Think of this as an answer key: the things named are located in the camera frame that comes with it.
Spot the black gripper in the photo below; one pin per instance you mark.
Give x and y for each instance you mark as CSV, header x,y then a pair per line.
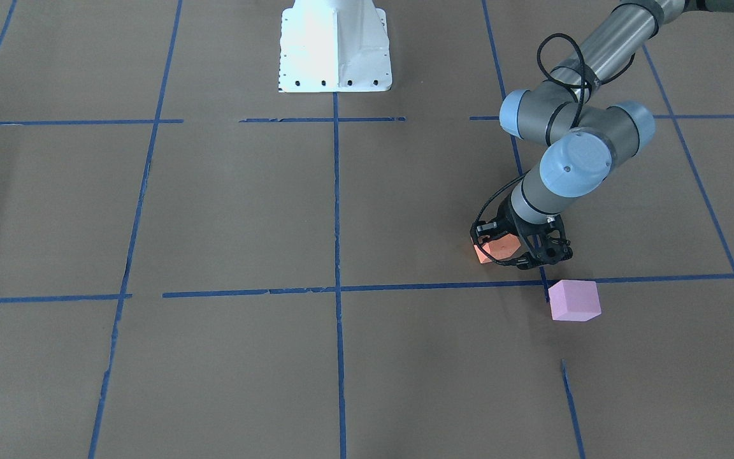
x,y
512,224

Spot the orange foam cube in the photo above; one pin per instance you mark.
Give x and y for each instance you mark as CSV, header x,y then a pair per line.
x,y
503,248

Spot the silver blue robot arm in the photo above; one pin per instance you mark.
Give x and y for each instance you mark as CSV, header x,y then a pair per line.
x,y
584,144

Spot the pink foam cube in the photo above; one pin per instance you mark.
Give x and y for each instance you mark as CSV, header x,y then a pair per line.
x,y
574,300

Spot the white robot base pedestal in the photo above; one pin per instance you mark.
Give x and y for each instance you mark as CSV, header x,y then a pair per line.
x,y
334,46

